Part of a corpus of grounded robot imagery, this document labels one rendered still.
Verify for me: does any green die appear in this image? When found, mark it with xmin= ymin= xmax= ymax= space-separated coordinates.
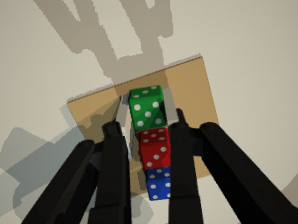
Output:
xmin=128 ymin=85 xmax=167 ymax=130

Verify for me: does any blue die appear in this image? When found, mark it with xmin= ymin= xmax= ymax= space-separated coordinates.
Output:
xmin=146 ymin=167 xmax=170 ymax=201

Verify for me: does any tan flat mat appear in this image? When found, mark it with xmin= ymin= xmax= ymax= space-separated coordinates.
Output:
xmin=67 ymin=56 xmax=219 ymax=197

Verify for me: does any red die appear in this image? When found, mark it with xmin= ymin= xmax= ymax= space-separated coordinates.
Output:
xmin=139 ymin=127 xmax=170 ymax=169

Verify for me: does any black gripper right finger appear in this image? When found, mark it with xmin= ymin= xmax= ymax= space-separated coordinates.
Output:
xmin=162 ymin=88 xmax=298 ymax=224

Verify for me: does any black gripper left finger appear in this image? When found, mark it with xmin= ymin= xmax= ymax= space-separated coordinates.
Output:
xmin=21 ymin=94 xmax=135 ymax=224

